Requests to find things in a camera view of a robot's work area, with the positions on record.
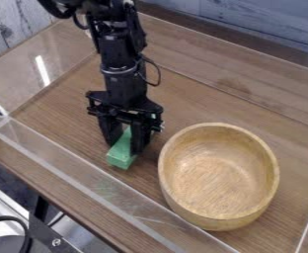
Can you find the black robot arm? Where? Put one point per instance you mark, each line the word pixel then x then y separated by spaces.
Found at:
pixel 115 28

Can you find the black metal table leg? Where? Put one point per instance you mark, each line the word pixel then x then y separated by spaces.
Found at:
pixel 42 209

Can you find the clear acrylic tray wall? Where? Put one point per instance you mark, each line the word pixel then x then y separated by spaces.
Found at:
pixel 233 80

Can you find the green rectangular block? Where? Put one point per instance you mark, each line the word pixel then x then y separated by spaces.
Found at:
pixel 119 155

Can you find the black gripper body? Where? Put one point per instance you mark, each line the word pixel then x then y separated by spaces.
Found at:
pixel 125 102

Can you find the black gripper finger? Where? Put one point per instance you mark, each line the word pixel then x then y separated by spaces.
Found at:
pixel 142 134
pixel 111 129

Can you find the brown wooden bowl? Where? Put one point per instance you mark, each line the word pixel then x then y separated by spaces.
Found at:
pixel 218 175

